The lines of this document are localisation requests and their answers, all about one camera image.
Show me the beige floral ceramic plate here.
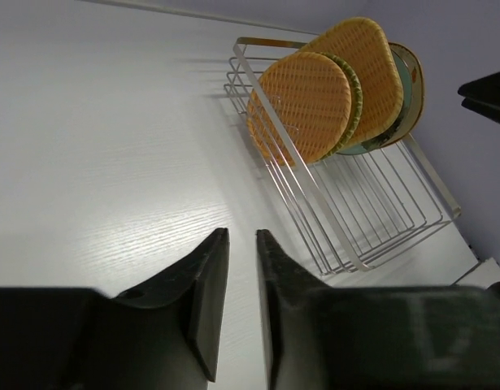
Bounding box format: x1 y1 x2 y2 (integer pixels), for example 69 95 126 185
381 42 425 147

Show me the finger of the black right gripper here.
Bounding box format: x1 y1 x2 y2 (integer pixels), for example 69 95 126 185
458 71 500 124

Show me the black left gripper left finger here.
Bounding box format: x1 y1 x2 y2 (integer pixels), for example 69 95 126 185
0 228 229 389

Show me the small orange woven plate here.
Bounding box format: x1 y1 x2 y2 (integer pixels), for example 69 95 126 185
259 52 351 163

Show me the large orange woven plate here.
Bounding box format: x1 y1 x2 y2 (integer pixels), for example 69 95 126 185
298 17 404 149

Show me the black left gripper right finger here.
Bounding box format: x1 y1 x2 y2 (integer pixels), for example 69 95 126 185
256 230 500 389

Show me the teal floral ceramic plate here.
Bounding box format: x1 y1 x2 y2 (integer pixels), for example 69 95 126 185
337 49 412 155

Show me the metal wire dish rack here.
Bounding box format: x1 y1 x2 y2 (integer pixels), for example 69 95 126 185
224 37 471 284

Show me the green rimmed woven plate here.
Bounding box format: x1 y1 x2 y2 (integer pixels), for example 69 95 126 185
321 52 363 158

